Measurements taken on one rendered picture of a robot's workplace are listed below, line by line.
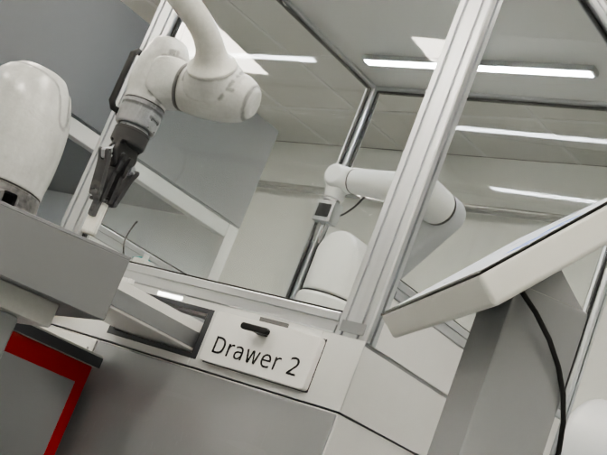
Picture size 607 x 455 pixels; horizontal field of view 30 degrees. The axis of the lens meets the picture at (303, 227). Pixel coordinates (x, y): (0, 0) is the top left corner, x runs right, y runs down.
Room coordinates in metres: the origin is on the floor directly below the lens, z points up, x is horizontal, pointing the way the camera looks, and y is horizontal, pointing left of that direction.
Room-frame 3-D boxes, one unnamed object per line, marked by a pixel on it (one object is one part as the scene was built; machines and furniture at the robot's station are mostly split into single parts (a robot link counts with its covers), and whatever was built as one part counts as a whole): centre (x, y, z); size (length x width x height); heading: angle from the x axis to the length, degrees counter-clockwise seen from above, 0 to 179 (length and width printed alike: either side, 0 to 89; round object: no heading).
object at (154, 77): (2.27, 0.39, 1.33); 0.13 x 0.11 x 0.16; 67
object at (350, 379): (2.86, -0.12, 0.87); 1.02 x 0.95 x 0.14; 49
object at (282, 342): (2.32, -0.01, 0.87); 0.29 x 0.02 x 0.11; 49
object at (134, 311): (2.47, 0.28, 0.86); 0.40 x 0.26 x 0.06; 139
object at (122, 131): (2.27, 0.40, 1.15); 0.08 x 0.07 x 0.09; 151
